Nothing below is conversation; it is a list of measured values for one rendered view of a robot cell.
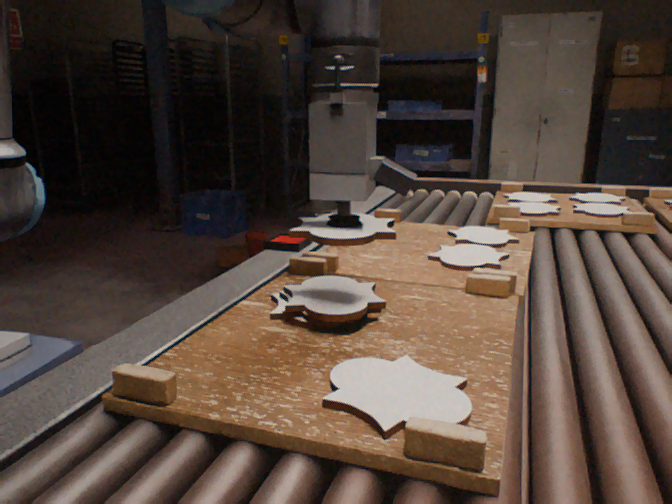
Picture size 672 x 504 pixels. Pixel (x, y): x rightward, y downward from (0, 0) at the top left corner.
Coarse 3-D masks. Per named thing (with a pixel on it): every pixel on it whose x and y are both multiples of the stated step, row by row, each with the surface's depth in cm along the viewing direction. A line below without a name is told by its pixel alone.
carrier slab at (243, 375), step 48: (384, 288) 80; (432, 288) 80; (192, 336) 63; (240, 336) 63; (288, 336) 63; (336, 336) 63; (384, 336) 63; (432, 336) 63; (480, 336) 63; (192, 384) 53; (240, 384) 53; (288, 384) 53; (480, 384) 53; (240, 432) 46; (288, 432) 45; (336, 432) 45; (432, 480) 41; (480, 480) 40
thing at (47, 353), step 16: (32, 336) 80; (32, 352) 75; (48, 352) 75; (64, 352) 75; (80, 352) 78; (16, 368) 70; (32, 368) 70; (48, 368) 72; (0, 384) 66; (16, 384) 67
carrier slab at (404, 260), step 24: (384, 240) 107; (408, 240) 107; (432, 240) 107; (528, 240) 107; (360, 264) 91; (384, 264) 91; (408, 264) 91; (432, 264) 91; (504, 264) 91; (528, 264) 92; (456, 288) 80
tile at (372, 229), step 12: (324, 216) 70; (360, 216) 70; (372, 216) 70; (300, 228) 64; (312, 228) 64; (324, 228) 64; (336, 228) 64; (348, 228) 64; (360, 228) 64; (372, 228) 64; (384, 228) 64; (312, 240) 62; (324, 240) 60; (336, 240) 60; (348, 240) 59; (360, 240) 60; (372, 240) 61
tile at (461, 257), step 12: (444, 252) 95; (456, 252) 95; (468, 252) 95; (480, 252) 95; (492, 252) 95; (444, 264) 90; (456, 264) 88; (468, 264) 88; (480, 264) 88; (492, 264) 89
